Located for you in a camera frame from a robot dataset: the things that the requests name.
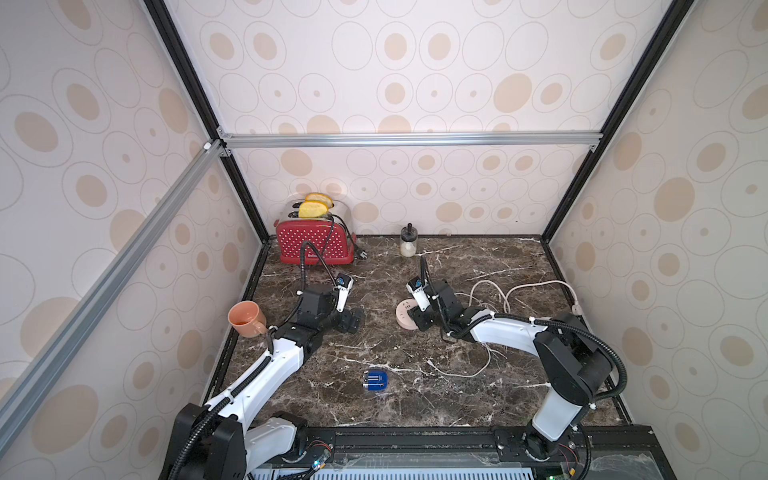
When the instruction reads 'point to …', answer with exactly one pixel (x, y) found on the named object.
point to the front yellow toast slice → (312, 209)
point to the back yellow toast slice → (320, 197)
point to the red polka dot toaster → (330, 236)
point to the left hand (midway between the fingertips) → (353, 302)
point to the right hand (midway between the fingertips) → (411, 313)
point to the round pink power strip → (402, 315)
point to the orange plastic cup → (247, 319)
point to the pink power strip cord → (576, 306)
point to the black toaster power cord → (361, 253)
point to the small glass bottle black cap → (408, 241)
